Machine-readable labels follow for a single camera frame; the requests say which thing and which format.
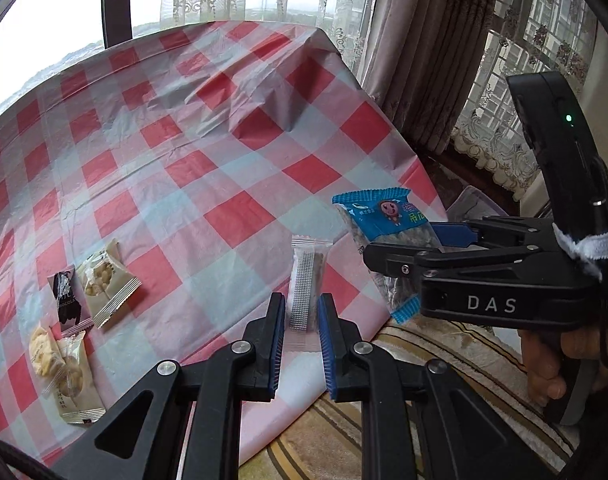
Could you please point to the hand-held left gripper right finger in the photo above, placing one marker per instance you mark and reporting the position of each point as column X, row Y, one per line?
column 329, row 350

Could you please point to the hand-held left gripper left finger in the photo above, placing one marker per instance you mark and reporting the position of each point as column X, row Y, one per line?
column 276, row 350

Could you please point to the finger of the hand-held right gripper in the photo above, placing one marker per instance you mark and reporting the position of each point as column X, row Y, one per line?
column 398, row 262
column 503, row 230

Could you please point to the white storage box purple rim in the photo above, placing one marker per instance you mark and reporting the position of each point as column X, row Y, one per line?
column 476, row 205

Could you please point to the blue cartoon snack packet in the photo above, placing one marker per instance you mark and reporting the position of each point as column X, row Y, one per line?
column 383, row 215

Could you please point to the silver ribbed snack packet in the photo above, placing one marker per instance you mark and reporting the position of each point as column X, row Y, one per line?
column 304, row 285

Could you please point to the person's right hand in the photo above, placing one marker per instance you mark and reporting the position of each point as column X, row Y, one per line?
column 538, row 360

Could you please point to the patterned beige rug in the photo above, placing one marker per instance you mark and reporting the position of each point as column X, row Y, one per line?
column 483, row 360

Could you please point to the beige nut snack packet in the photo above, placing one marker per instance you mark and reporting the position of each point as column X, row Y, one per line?
column 104, row 280

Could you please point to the pinkish heavy curtain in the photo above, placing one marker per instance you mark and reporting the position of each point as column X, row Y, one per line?
column 423, row 50

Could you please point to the red white checkered tablecloth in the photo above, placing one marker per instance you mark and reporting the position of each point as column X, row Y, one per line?
column 209, row 160

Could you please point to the beige snack packet clear window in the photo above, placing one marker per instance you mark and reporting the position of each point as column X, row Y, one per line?
column 76, row 390

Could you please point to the black chocolate packet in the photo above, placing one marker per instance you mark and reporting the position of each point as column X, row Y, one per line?
column 66, row 300

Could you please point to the clear yellow cracker packet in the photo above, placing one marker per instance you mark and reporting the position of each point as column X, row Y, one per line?
column 41, row 352

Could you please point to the dark window frame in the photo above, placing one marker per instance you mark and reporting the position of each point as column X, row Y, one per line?
column 116, row 0

